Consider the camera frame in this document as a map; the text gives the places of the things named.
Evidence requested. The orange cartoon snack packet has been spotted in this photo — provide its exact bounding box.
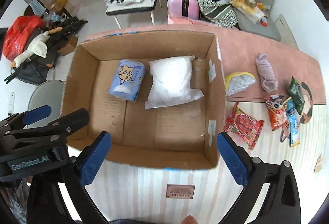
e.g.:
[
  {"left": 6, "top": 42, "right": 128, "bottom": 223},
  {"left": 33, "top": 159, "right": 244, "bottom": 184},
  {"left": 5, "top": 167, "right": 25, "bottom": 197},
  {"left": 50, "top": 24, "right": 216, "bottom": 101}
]
[{"left": 264, "top": 94, "right": 288, "bottom": 131}]

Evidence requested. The red snack packet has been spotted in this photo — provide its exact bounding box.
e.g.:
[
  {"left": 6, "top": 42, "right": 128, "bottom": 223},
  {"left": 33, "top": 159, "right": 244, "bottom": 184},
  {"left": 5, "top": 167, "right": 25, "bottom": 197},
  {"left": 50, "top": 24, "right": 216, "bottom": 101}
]
[{"left": 224, "top": 102, "right": 265, "bottom": 150}]

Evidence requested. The light blue snack packet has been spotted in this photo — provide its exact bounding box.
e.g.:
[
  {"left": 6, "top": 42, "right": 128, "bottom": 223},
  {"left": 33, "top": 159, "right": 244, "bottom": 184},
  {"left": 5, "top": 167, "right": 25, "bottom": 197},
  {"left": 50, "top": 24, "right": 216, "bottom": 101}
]
[{"left": 283, "top": 97, "right": 300, "bottom": 148}]

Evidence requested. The white soft pillow pack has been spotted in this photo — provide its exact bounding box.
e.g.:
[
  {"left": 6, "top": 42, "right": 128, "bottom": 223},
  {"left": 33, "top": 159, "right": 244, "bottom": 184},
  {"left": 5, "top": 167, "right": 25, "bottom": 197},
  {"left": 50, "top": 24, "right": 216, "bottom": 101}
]
[{"left": 144, "top": 56, "right": 204, "bottom": 109}]

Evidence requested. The green snack packet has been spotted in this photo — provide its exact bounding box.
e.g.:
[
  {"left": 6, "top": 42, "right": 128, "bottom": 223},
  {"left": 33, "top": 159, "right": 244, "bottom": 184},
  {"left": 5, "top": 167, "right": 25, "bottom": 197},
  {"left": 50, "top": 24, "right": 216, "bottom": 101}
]
[{"left": 287, "top": 76, "right": 305, "bottom": 115}]

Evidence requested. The lilac cloth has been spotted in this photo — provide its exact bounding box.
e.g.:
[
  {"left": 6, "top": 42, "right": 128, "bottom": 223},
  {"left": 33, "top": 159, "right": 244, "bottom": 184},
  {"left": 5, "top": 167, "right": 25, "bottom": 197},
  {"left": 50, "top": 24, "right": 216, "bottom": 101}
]
[{"left": 255, "top": 53, "right": 279, "bottom": 93}]

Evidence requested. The yellow silver scrub sponge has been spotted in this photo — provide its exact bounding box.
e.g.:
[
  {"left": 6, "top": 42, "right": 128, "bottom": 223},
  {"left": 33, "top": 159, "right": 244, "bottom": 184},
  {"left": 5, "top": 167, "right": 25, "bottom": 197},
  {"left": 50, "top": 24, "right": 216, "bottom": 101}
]
[{"left": 224, "top": 72, "right": 256, "bottom": 96}]

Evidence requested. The grey round stool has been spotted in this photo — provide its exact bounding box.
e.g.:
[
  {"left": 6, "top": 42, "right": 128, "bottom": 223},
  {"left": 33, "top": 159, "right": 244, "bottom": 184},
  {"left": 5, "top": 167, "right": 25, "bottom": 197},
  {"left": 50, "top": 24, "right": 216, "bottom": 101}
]
[{"left": 27, "top": 80, "right": 65, "bottom": 128}]

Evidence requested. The white goose plush toy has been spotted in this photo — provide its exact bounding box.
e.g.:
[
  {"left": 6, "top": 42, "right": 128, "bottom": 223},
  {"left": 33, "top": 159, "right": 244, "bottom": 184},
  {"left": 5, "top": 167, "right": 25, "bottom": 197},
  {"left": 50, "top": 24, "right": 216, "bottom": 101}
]
[{"left": 11, "top": 27, "right": 63, "bottom": 68}]

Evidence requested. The blue cartoon tissue pack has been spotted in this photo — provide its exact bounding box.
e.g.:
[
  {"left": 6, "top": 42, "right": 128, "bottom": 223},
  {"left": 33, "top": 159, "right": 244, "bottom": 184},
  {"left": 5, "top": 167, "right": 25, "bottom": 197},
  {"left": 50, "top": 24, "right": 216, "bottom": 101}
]
[{"left": 108, "top": 60, "right": 146, "bottom": 101}]

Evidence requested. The brown cardboard box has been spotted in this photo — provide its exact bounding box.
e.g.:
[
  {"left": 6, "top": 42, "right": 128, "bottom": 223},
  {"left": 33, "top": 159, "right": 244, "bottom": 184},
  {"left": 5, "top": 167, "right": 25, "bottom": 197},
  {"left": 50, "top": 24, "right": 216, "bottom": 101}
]
[{"left": 61, "top": 30, "right": 226, "bottom": 170}]

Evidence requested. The red plastic bag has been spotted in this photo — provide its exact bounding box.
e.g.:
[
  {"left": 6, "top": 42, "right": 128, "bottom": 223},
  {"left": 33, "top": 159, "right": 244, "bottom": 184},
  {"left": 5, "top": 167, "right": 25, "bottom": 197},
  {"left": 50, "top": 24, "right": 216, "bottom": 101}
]
[{"left": 2, "top": 16, "right": 44, "bottom": 61}]

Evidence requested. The pink striped cat rug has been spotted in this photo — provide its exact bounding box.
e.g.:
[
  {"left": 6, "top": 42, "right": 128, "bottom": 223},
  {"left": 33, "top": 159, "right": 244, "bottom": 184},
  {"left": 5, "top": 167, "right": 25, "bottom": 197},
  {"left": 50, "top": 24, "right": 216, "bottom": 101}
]
[{"left": 84, "top": 24, "right": 327, "bottom": 224}]

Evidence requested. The white folding chair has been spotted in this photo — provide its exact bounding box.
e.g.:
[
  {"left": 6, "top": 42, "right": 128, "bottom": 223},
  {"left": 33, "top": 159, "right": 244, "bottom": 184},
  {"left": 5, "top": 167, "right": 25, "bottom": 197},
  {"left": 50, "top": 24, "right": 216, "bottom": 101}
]
[{"left": 105, "top": 0, "right": 162, "bottom": 29}]

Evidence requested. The pink suitcase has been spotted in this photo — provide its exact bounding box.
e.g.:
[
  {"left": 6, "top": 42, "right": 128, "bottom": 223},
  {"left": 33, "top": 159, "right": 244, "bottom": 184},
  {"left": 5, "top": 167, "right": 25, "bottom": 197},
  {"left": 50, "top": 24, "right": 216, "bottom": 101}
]
[{"left": 167, "top": 0, "right": 200, "bottom": 20}]

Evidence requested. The black white patterned bag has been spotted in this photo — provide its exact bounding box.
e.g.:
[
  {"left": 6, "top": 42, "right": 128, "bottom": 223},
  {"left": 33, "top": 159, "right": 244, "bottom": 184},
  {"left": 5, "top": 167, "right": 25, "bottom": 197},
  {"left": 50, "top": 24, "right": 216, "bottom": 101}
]
[{"left": 196, "top": 0, "right": 238, "bottom": 28}]

